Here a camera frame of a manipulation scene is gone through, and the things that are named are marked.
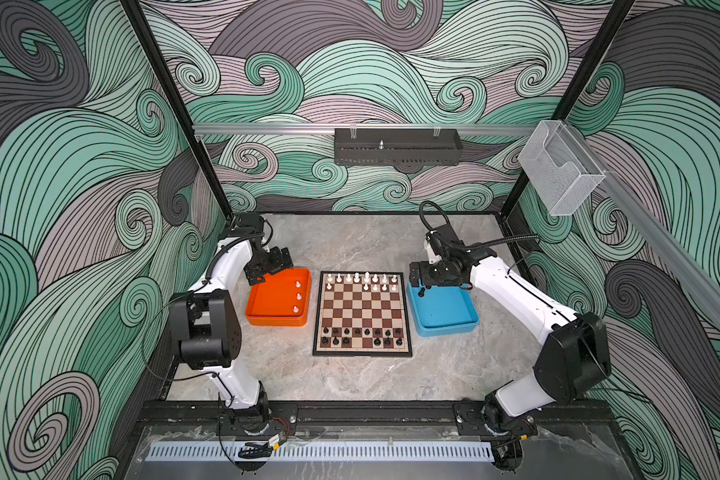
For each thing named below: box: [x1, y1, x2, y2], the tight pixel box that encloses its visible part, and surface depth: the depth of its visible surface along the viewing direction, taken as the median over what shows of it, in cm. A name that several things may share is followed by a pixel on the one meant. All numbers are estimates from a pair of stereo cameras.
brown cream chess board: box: [312, 271, 413, 357], surface depth 92 cm
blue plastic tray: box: [406, 281, 480, 338], surface depth 94 cm
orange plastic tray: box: [245, 268, 312, 327], surface depth 95 cm
